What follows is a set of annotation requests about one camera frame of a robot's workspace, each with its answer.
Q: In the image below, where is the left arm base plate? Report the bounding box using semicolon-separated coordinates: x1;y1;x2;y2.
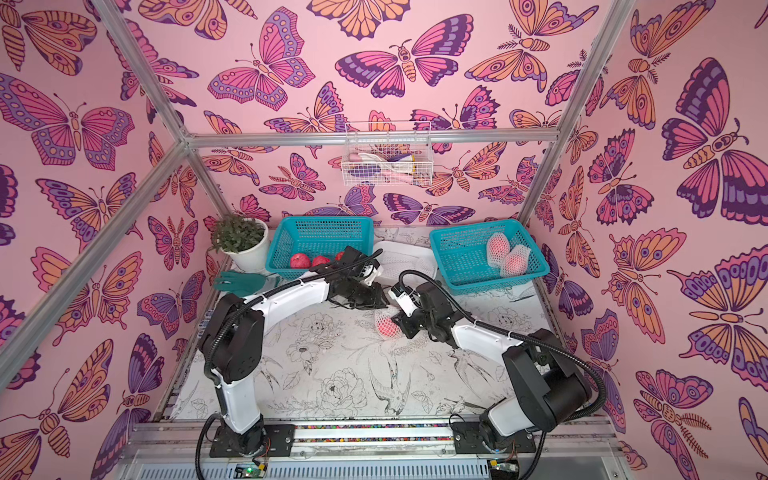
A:
209;424;296;459

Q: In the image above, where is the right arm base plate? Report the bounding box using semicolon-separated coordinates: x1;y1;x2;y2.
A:
449;419;537;455

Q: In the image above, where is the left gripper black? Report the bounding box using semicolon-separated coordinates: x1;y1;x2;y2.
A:
345;280;394;311

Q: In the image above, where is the white plastic tray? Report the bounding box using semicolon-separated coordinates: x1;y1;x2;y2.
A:
374;241;438;286

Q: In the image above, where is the green garden glove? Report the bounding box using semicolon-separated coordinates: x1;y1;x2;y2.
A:
213;270;267;298

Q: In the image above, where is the left teal plastic basket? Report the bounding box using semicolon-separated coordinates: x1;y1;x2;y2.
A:
265;216;374;281

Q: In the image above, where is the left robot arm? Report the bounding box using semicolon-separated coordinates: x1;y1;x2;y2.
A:
198;274;389;437

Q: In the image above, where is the potted green plant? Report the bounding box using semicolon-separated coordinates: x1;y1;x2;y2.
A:
212;214;269;273

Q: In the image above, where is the right teal plastic basket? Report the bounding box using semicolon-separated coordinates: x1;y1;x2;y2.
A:
429;219;551;295

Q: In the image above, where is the teal plastic basket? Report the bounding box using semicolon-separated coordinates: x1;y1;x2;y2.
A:
265;216;374;281
429;219;551;295

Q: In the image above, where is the white wire wall basket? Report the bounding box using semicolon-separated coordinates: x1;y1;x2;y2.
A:
339;119;434;187

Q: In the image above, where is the aluminium front rail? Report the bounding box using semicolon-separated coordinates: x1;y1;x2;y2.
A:
113;416;634;479

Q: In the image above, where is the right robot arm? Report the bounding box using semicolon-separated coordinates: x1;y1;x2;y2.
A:
394;299;607;443

